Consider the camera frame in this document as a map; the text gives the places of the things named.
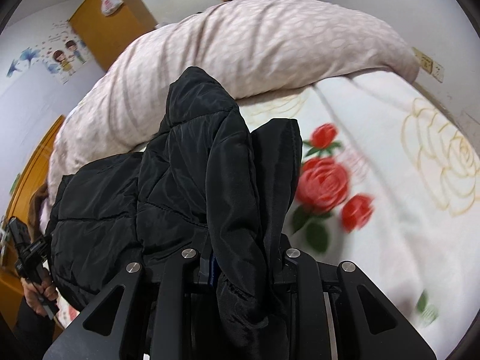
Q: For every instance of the orange wooden door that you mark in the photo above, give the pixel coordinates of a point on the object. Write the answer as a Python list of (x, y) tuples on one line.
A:
[(107, 37)]

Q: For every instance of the person's left hand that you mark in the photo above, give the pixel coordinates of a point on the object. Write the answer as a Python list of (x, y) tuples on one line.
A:
[(33, 292)]

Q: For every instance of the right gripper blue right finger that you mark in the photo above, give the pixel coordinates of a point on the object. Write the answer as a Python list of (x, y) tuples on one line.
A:
[(337, 312)]

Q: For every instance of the pink beige duvet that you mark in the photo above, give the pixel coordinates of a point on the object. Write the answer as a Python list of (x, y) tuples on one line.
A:
[(250, 46)]

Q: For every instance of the white plastic bag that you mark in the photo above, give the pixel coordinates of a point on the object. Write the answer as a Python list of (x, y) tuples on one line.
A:
[(109, 7)]

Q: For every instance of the cartoon wall sticker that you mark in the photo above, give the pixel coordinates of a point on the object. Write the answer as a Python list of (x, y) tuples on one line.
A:
[(62, 53)]

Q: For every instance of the wall power socket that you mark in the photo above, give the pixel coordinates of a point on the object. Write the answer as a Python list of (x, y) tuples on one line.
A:
[(430, 66)]

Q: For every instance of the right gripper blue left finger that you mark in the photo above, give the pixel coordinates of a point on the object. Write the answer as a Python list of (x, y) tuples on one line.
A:
[(161, 313)]

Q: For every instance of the brown blanket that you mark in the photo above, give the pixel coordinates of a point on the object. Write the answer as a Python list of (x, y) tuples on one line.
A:
[(38, 216)]

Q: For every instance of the black puffer jacket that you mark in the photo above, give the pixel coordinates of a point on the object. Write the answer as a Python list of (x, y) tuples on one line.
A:
[(204, 176)]

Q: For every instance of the white rose print bedsheet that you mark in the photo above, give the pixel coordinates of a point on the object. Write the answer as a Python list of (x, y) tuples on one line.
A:
[(387, 182)]

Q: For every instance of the wooden headboard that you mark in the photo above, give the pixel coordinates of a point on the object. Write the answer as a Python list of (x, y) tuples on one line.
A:
[(31, 178)]

